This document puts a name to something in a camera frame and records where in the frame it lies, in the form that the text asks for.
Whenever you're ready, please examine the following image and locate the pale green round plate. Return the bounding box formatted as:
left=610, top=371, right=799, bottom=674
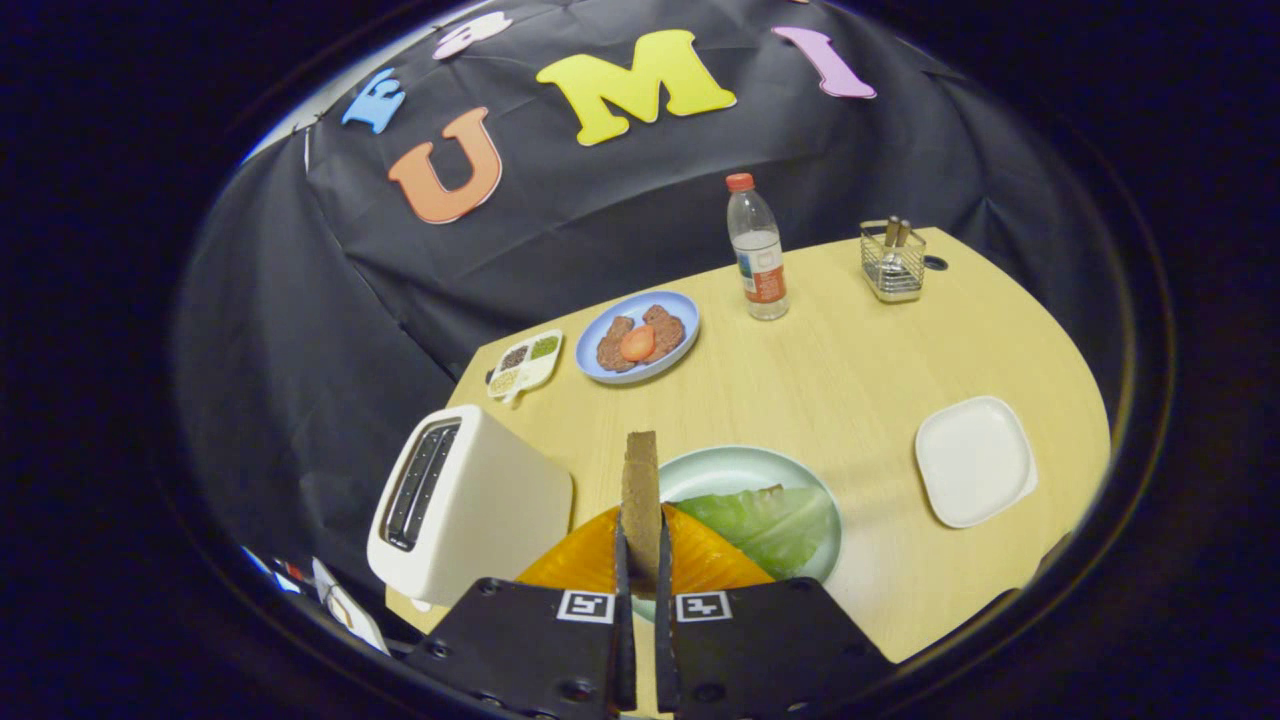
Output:
left=630, top=445, right=844, bottom=621

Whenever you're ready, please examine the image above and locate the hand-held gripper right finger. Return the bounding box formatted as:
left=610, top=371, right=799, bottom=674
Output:
left=655, top=503, right=896, bottom=720

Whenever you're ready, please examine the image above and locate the clear water bottle red cap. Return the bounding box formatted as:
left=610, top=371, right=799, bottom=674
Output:
left=726, top=173, right=791, bottom=322

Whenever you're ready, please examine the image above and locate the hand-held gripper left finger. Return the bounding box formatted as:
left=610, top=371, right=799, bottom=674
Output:
left=400, top=505, right=639, bottom=720

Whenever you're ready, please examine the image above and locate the white square plate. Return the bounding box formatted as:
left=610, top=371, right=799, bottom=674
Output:
left=914, top=395, right=1039, bottom=529

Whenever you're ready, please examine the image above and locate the white toaster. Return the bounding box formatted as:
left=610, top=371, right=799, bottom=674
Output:
left=366, top=404, right=575, bottom=608

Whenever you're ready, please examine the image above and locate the wire cutlery holder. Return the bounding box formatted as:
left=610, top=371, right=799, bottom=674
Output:
left=860, top=219, right=928, bottom=304

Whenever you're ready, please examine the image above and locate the brown toast slice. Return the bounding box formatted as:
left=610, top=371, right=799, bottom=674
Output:
left=620, top=431, right=664, bottom=601

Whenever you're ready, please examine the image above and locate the white framed sheet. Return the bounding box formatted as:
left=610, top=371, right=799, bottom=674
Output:
left=310, top=557, right=391, bottom=656

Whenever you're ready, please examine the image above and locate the white seasoning tray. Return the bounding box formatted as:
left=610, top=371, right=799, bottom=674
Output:
left=486, top=329, right=564, bottom=403

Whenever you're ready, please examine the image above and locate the blue round plate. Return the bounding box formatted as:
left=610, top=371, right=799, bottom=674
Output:
left=576, top=290, right=701, bottom=386

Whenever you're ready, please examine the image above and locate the green lettuce leaf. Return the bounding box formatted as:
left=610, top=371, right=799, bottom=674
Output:
left=672, top=485, right=836, bottom=581

